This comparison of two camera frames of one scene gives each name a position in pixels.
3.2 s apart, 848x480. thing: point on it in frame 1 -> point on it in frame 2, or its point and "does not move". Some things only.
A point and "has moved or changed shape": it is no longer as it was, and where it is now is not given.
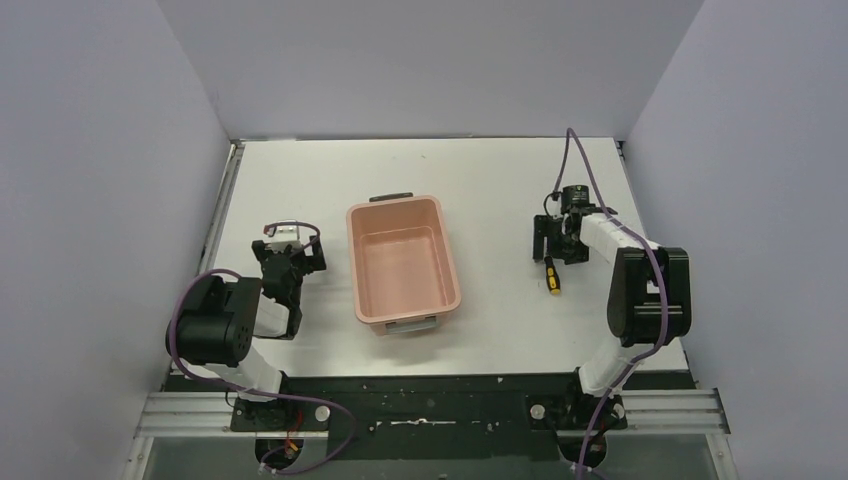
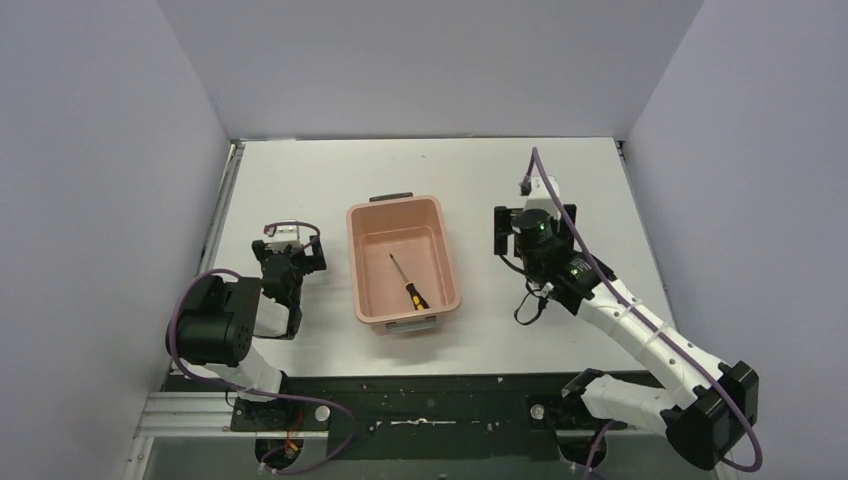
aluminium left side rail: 213,236 does not move
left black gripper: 288,258 does not move
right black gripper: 544,227 -> 502,229
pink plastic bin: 402,269 does not move
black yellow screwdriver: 552,276 has moved or changed shape
